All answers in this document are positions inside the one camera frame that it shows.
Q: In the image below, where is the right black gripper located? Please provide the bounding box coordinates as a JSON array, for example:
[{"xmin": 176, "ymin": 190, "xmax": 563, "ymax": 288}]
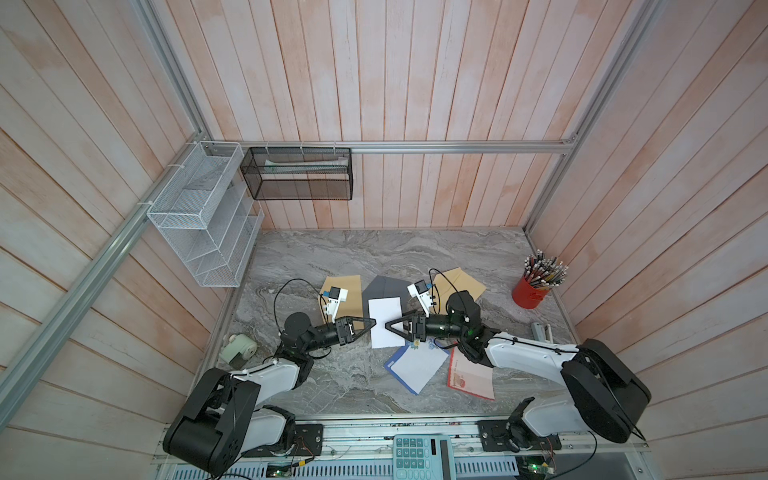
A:
[{"xmin": 388, "ymin": 310, "xmax": 468, "ymax": 346}]

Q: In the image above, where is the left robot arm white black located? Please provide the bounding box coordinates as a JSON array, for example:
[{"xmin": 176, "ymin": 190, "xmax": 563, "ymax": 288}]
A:
[{"xmin": 162, "ymin": 312, "xmax": 376, "ymax": 477}]

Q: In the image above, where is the bundle of pencils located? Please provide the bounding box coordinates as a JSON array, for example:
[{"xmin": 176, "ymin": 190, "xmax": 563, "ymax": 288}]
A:
[{"xmin": 522, "ymin": 250, "xmax": 568, "ymax": 291}]

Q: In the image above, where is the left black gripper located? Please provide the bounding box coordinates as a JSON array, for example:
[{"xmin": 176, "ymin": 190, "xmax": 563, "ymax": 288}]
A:
[{"xmin": 302, "ymin": 316, "xmax": 376, "ymax": 353}]

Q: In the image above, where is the white stapler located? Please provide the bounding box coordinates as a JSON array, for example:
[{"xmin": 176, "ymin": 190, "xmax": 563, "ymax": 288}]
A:
[{"xmin": 531, "ymin": 322, "xmax": 554, "ymax": 344}]

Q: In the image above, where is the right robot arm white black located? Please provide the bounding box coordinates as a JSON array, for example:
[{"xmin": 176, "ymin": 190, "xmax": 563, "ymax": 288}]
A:
[{"xmin": 385, "ymin": 291, "xmax": 652, "ymax": 451}]

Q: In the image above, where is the grey envelope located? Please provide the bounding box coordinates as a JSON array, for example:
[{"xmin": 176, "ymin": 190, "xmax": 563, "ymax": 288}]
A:
[{"xmin": 362, "ymin": 275, "xmax": 411, "ymax": 317}]

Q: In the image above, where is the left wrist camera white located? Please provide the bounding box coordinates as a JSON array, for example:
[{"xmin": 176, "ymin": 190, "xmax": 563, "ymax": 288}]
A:
[{"xmin": 319, "ymin": 287, "xmax": 348, "ymax": 323}]

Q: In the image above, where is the blue bordered letter paper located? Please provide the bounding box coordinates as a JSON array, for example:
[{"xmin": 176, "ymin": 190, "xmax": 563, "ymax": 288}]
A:
[{"xmin": 384, "ymin": 341, "xmax": 449, "ymax": 395}]

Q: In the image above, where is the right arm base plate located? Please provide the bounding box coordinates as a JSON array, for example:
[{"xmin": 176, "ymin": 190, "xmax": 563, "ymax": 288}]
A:
[{"xmin": 476, "ymin": 420, "xmax": 562, "ymax": 453}]

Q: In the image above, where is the black mesh basket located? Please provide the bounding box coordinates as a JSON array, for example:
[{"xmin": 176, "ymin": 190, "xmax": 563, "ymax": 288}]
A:
[{"xmin": 240, "ymin": 146, "xmax": 354, "ymax": 201}]

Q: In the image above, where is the red bordered card right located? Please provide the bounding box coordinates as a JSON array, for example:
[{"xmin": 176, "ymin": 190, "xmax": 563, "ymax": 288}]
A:
[{"xmin": 447, "ymin": 349, "xmax": 495, "ymax": 401}]

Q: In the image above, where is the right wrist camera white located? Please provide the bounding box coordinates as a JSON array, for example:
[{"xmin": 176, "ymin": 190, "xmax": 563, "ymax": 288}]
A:
[{"xmin": 407, "ymin": 280, "xmax": 435, "ymax": 317}]

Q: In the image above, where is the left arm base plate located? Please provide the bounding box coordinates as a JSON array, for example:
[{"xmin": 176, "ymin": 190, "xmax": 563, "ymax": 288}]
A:
[{"xmin": 243, "ymin": 423, "xmax": 324, "ymax": 459}]

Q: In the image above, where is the red pencil cup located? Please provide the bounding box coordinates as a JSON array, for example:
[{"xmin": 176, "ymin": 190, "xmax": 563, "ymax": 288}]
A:
[{"xmin": 512, "ymin": 277, "xmax": 550, "ymax": 310}]

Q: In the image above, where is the yellow envelope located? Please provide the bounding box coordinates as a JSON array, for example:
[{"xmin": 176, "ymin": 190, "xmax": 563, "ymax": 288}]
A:
[
  {"xmin": 432, "ymin": 268, "xmax": 486, "ymax": 314},
  {"xmin": 318, "ymin": 275, "xmax": 363, "ymax": 324}
]

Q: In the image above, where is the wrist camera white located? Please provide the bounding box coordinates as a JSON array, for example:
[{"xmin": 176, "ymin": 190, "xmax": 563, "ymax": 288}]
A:
[
  {"xmin": 319, "ymin": 287, "xmax": 348, "ymax": 323},
  {"xmin": 407, "ymin": 280, "xmax": 435, "ymax": 317}
]

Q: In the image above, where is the green tape dispenser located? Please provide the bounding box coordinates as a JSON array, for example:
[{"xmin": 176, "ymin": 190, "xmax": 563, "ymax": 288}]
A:
[{"xmin": 219, "ymin": 334, "xmax": 258, "ymax": 370}]

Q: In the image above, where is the teal calculator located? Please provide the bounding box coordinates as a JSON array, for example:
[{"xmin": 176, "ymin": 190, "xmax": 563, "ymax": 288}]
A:
[{"xmin": 392, "ymin": 434, "xmax": 457, "ymax": 480}]

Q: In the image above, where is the white wire mesh shelf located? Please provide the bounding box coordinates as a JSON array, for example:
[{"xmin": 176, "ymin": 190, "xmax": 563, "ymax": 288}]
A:
[{"xmin": 148, "ymin": 141, "xmax": 264, "ymax": 288}]

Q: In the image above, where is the red bordered letter paper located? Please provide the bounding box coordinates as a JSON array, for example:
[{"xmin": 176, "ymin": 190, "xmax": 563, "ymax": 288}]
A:
[{"xmin": 368, "ymin": 297, "xmax": 405, "ymax": 349}]

